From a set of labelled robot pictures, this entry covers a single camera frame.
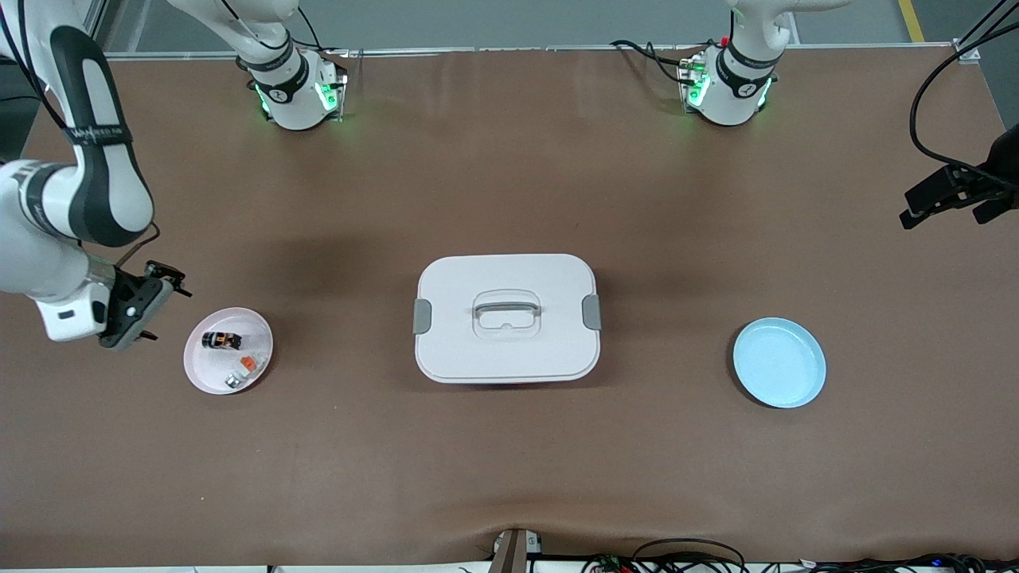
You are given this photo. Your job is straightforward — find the pale pink plastic plate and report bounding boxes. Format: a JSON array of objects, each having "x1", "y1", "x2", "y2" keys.
[{"x1": 183, "y1": 307, "x2": 275, "y2": 396}]

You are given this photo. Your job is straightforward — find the light blue plastic plate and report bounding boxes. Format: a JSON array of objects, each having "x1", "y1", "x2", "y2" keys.
[{"x1": 732, "y1": 317, "x2": 827, "y2": 410}]

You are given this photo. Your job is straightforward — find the white lidded storage box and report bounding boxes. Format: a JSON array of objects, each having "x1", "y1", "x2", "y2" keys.
[{"x1": 412, "y1": 253, "x2": 603, "y2": 385}]

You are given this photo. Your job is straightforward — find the brown table mat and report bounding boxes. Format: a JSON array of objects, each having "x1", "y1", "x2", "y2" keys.
[{"x1": 0, "y1": 44, "x2": 1019, "y2": 570}]

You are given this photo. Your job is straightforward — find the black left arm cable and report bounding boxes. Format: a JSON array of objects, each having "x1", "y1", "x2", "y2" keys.
[{"x1": 909, "y1": 22, "x2": 1019, "y2": 174}]

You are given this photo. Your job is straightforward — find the white orange push-button switch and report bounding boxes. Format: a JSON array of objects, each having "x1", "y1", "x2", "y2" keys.
[{"x1": 224, "y1": 350, "x2": 267, "y2": 391}]

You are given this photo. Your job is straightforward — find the aluminium frame post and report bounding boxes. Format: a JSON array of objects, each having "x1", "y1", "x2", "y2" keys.
[
  {"x1": 84, "y1": 0, "x2": 132, "y2": 58},
  {"x1": 954, "y1": 0, "x2": 1019, "y2": 63}
]

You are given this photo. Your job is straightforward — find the black right base cable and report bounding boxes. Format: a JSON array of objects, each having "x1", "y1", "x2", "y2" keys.
[{"x1": 295, "y1": 6, "x2": 351, "y2": 58}]

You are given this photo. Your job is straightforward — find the black base cable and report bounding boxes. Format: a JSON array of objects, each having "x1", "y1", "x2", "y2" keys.
[
  {"x1": 295, "y1": 6, "x2": 351, "y2": 58},
  {"x1": 610, "y1": 38, "x2": 701, "y2": 84}
]

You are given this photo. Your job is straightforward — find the grey box lid handle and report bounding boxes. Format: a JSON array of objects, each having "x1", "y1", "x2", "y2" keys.
[{"x1": 473, "y1": 291, "x2": 542, "y2": 319}]

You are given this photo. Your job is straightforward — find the black left base cable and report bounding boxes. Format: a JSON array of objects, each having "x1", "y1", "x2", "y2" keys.
[{"x1": 610, "y1": 38, "x2": 701, "y2": 84}]

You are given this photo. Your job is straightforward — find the black cable bundle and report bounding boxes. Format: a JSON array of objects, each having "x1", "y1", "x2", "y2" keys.
[{"x1": 748, "y1": 552, "x2": 1019, "y2": 573}]

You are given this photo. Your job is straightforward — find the grey camera stand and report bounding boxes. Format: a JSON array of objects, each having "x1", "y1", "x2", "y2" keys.
[{"x1": 492, "y1": 528, "x2": 544, "y2": 573}]

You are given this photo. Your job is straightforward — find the black looped cable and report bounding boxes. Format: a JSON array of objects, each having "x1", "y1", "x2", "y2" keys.
[{"x1": 581, "y1": 538, "x2": 749, "y2": 573}]

